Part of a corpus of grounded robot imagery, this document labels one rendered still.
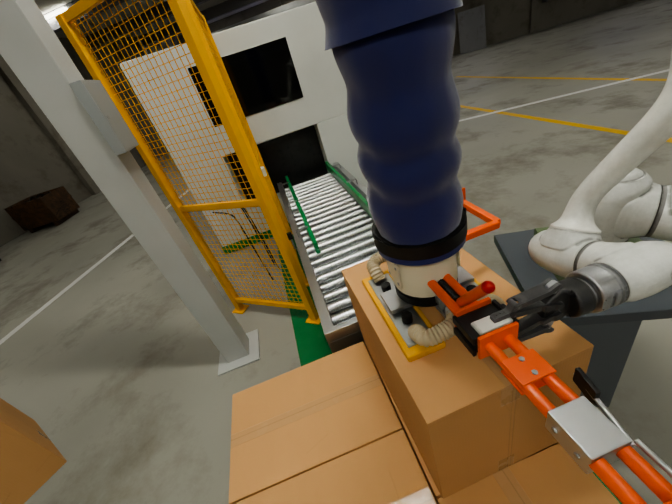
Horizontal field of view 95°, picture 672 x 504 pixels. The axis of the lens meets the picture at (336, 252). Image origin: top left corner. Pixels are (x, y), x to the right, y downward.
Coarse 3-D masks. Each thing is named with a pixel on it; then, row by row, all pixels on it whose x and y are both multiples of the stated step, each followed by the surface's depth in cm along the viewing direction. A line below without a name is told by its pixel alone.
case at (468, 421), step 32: (352, 288) 102; (512, 288) 84; (384, 352) 82; (448, 352) 73; (512, 352) 69; (544, 352) 67; (576, 352) 65; (416, 384) 69; (448, 384) 67; (480, 384) 65; (416, 416) 71; (448, 416) 62; (480, 416) 66; (512, 416) 71; (544, 416) 76; (448, 448) 69; (480, 448) 74; (512, 448) 80; (448, 480) 78
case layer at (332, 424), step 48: (288, 384) 126; (336, 384) 120; (384, 384) 115; (240, 432) 114; (288, 432) 110; (336, 432) 105; (384, 432) 101; (240, 480) 101; (288, 480) 97; (336, 480) 93; (384, 480) 90; (432, 480) 87; (480, 480) 84; (528, 480) 81; (576, 480) 79
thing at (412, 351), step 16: (384, 272) 101; (368, 288) 97; (384, 288) 91; (384, 304) 89; (384, 320) 86; (400, 320) 82; (416, 320) 81; (400, 336) 79; (416, 352) 74; (432, 352) 74
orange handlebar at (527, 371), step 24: (480, 216) 93; (432, 288) 73; (456, 288) 71; (504, 360) 53; (528, 360) 52; (528, 384) 49; (552, 384) 49; (552, 408) 46; (624, 456) 40; (624, 480) 38; (648, 480) 37
